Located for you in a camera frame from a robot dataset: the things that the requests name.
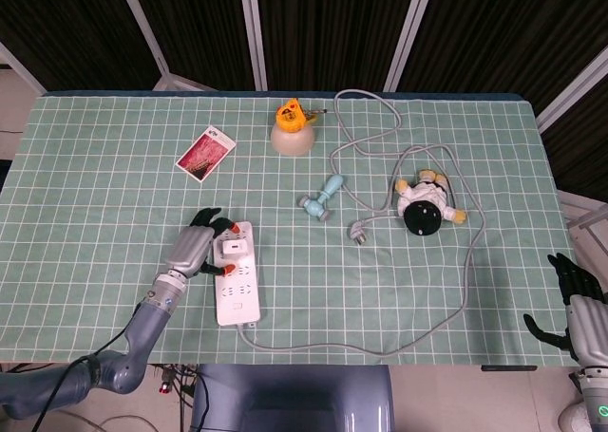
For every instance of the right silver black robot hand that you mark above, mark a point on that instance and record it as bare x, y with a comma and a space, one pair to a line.
589, 323

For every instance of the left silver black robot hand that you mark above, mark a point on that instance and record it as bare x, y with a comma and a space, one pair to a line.
192, 247

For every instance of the white cube charger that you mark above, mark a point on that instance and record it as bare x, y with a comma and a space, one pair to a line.
234, 249

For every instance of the white power strip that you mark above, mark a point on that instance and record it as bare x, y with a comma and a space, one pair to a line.
237, 304

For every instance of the right blue grey robot arm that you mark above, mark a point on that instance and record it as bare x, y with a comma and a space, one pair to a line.
596, 399

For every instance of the left blue grey robot arm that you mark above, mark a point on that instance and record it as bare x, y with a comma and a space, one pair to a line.
138, 337

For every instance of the red picture booklet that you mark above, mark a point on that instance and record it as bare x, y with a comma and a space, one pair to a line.
205, 154

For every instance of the light blue roller massager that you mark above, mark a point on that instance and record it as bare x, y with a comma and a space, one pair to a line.
316, 206

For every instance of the beige upturned bowl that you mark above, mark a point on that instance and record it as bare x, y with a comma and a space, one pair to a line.
292, 141

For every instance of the green checked tablecloth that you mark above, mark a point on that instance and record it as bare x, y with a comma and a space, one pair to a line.
332, 285

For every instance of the orange pumpkin toy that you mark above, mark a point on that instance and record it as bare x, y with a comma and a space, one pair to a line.
290, 115

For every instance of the blue grey robot torso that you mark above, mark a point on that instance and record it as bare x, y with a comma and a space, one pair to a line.
285, 394

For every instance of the black headed plush doll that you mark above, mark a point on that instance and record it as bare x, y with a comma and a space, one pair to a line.
423, 216

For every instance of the dark folding screen white frame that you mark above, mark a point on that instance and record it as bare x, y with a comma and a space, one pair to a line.
332, 24

